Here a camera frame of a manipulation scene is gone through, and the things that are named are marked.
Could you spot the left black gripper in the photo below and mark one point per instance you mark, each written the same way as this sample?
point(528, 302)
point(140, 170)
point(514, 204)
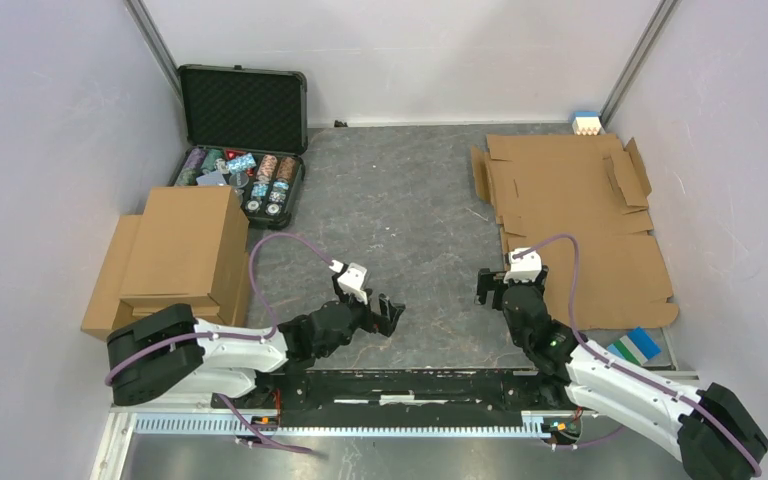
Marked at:
point(374, 321)

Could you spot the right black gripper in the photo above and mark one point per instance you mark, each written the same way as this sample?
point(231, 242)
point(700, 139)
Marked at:
point(485, 283)

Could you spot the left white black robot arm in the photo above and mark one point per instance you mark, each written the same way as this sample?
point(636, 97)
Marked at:
point(172, 352)

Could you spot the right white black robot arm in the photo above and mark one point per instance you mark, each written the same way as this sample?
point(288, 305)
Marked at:
point(708, 430)

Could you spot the top folded cardboard box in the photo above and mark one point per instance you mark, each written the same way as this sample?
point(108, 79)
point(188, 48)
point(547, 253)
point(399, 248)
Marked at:
point(189, 248)

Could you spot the folded cardboard box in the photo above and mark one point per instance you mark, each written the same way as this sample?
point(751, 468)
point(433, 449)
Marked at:
point(106, 312)
point(189, 248)

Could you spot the lower folded cardboard box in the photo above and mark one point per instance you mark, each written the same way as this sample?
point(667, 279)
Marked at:
point(106, 312)

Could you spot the stack of flat cardboard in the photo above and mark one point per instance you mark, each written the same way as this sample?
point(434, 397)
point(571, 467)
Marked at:
point(596, 189)

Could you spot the blue green white card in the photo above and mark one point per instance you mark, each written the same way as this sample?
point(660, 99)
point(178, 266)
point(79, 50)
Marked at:
point(636, 347)

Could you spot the white blue block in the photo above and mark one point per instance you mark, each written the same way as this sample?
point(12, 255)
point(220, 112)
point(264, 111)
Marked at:
point(586, 123)

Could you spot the black poker chip case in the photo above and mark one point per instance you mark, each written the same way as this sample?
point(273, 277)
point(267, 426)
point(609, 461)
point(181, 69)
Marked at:
point(249, 126)

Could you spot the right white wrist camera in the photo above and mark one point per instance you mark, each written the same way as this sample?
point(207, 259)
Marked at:
point(524, 265)

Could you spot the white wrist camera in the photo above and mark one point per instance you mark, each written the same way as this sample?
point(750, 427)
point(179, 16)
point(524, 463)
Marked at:
point(349, 280)
point(524, 265)

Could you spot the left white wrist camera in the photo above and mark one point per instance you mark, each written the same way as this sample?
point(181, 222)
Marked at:
point(349, 280)

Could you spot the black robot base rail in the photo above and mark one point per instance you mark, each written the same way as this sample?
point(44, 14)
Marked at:
point(404, 398)

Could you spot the right aluminium corner post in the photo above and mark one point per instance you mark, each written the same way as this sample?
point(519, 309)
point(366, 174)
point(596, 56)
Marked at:
point(635, 62)

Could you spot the aluminium corner post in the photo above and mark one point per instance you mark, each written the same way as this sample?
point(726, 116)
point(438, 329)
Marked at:
point(156, 44)
point(635, 62)

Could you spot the left aluminium corner post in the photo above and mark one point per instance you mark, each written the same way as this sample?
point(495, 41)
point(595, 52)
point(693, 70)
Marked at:
point(156, 44)

